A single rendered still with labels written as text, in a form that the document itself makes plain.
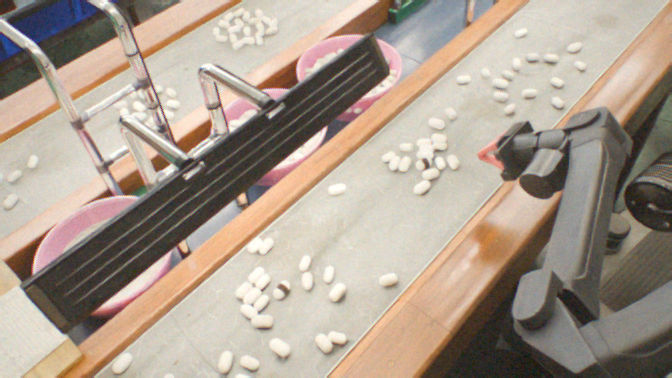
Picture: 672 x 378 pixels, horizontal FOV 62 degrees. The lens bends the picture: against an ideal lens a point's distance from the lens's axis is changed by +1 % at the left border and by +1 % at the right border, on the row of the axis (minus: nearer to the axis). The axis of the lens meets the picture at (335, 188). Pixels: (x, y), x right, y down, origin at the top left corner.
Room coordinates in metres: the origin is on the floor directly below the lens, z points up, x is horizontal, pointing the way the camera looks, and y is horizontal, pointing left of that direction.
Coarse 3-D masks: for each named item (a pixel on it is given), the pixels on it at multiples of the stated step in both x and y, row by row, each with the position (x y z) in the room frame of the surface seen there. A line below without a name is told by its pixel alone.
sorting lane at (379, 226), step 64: (576, 0) 1.39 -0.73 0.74; (640, 0) 1.36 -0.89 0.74; (384, 128) 0.94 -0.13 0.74; (448, 128) 0.92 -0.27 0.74; (320, 192) 0.77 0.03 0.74; (384, 192) 0.75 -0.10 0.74; (448, 192) 0.74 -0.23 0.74; (256, 256) 0.62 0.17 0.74; (320, 256) 0.61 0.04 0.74; (384, 256) 0.59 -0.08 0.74; (192, 320) 0.50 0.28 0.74; (320, 320) 0.47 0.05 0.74
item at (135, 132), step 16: (208, 64) 0.72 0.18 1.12; (208, 80) 0.73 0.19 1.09; (224, 80) 0.68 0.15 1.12; (240, 80) 0.68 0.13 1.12; (208, 96) 0.73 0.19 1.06; (240, 96) 0.65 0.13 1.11; (256, 96) 0.64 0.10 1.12; (208, 112) 0.73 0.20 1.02; (224, 112) 0.75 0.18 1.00; (272, 112) 0.61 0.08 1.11; (128, 128) 0.60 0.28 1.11; (144, 128) 0.59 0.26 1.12; (224, 128) 0.73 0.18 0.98; (128, 144) 0.62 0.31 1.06; (160, 144) 0.55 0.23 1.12; (208, 144) 0.71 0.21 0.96; (144, 160) 0.63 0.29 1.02; (176, 160) 0.52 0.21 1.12; (192, 160) 0.52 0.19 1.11; (144, 176) 0.62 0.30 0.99; (160, 176) 0.64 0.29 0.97; (192, 176) 0.50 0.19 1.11; (240, 208) 0.73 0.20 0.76
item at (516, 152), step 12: (528, 120) 0.72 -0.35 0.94; (516, 132) 0.69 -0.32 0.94; (528, 132) 0.70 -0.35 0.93; (540, 132) 0.66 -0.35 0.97; (504, 144) 0.66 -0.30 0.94; (516, 144) 0.66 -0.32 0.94; (528, 144) 0.64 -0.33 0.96; (504, 156) 0.65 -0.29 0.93; (516, 156) 0.65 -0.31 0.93; (528, 156) 0.63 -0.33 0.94; (516, 168) 0.64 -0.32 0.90
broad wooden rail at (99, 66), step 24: (192, 0) 1.54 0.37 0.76; (216, 0) 1.53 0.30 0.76; (240, 0) 1.55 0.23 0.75; (144, 24) 1.44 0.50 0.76; (168, 24) 1.43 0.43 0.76; (192, 24) 1.42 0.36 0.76; (120, 48) 1.33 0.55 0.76; (144, 48) 1.32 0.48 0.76; (72, 72) 1.24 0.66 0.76; (96, 72) 1.23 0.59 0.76; (120, 72) 1.25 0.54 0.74; (24, 96) 1.16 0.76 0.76; (48, 96) 1.15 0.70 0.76; (72, 96) 1.15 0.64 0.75; (0, 120) 1.07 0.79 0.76; (24, 120) 1.07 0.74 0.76
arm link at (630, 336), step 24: (624, 312) 0.24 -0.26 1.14; (648, 312) 0.23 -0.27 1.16; (528, 336) 0.25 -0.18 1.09; (552, 336) 0.24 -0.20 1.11; (576, 336) 0.23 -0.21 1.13; (600, 336) 0.22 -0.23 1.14; (624, 336) 0.21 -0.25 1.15; (648, 336) 0.21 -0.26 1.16; (552, 360) 0.21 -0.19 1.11; (576, 360) 0.20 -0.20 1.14; (600, 360) 0.20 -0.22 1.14; (624, 360) 0.19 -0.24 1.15; (648, 360) 0.19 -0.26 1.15
